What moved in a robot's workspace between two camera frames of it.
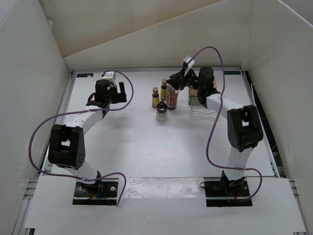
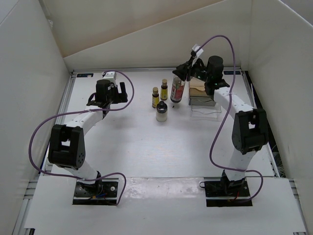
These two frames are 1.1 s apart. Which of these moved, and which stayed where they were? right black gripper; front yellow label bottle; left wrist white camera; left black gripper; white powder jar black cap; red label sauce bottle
Moved: right black gripper; red label sauce bottle
Stayed: left wrist white camera; white powder jar black cap; left black gripper; front yellow label bottle
